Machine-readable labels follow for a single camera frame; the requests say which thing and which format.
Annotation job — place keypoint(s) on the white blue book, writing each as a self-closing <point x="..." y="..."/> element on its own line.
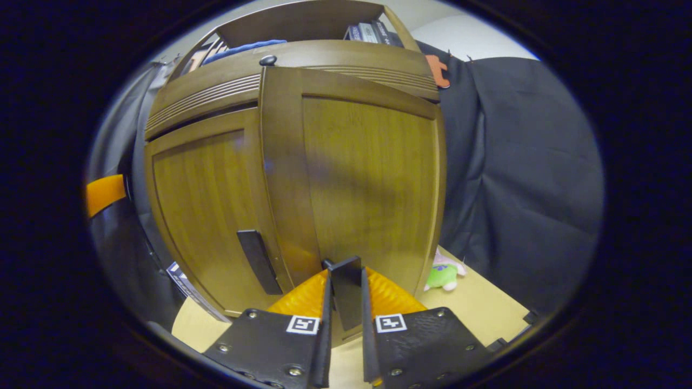
<point x="367" y="33"/>

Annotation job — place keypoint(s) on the black round drawer knob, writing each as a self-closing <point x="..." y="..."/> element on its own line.
<point x="267" y="60"/>

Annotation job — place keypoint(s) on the black backdrop cloth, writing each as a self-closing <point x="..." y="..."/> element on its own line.
<point x="530" y="178"/>

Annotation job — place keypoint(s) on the blue towel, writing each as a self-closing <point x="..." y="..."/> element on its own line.
<point x="243" y="48"/>

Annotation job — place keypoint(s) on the dark purple book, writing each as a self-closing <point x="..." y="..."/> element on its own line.
<point x="353" y="32"/>

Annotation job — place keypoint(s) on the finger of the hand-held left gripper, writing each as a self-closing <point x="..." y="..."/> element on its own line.
<point x="105" y="194"/>

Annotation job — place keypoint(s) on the wooden ribbed cabinet drawer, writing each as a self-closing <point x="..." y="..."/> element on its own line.
<point x="216" y="86"/>

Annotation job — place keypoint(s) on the black book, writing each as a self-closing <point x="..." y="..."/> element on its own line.
<point x="389" y="35"/>

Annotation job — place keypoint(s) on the wooden double-door shoe cabinet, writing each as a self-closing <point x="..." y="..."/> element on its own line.
<point x="303" y="21"/>

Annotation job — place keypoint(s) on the wooden shoe cabinet door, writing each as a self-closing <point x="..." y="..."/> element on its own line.
<point x="205" y="205"/>
<point x="373" y="189"/>

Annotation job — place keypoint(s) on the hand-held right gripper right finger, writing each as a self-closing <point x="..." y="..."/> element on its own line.
<point x="368" y="346"/>

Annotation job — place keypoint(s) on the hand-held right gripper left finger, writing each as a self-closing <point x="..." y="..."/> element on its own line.
<point x="324" y="346"/>

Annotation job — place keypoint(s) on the green pink plush toy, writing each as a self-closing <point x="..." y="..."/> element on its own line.
<point x="443" y="275"/>

